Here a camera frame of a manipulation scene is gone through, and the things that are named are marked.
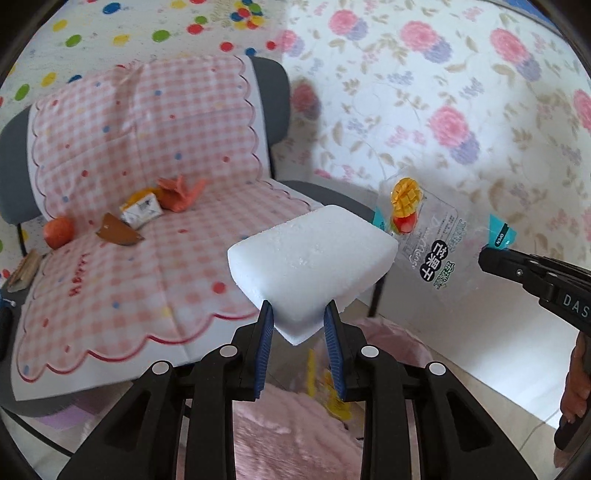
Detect small yellow white carton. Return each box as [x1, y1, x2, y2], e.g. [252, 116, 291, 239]
[121, 188, 162, 228]

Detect pink checked cloth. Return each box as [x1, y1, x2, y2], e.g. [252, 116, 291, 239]
[9, 55, 333, 402]

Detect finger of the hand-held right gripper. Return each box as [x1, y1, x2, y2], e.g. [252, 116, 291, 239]
[508, 250, 591, 283]
[478, 247, 555, 302]

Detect person's right hand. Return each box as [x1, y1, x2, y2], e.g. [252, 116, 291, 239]
[560, 335, 585, 418]

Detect floral printed sheet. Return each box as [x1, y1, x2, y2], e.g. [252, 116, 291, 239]
[272, 0, 591, 370]

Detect pink fluffy pants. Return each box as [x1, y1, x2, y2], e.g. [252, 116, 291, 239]
[231, 383, 365, 480]

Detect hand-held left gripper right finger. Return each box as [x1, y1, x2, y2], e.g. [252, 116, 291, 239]
[323, 300, 546, 480]

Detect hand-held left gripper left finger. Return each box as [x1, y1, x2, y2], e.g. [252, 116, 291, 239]
[55, 300, 276, 480]

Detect crumpled orange wrapper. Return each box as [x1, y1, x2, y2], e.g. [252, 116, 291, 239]
[154, 176, 207, 214]

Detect balloon printed sheet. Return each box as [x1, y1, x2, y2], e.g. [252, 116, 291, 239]
[0, 0, 287, 153]

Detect brown shell piece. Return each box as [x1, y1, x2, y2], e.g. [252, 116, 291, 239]
[95, 212, 145, 247]

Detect grey office chair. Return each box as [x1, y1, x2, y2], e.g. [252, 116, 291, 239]
[0, 55, 402, 444]

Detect clear mango snack packet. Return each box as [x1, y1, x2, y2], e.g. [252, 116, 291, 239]
[373, 176, 518, 308]

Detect white foam block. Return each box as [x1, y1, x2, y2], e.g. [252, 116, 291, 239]
[227, 204, 399, 346]

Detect orange fruit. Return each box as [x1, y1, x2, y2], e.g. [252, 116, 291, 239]
[43, 217, 75, 250]

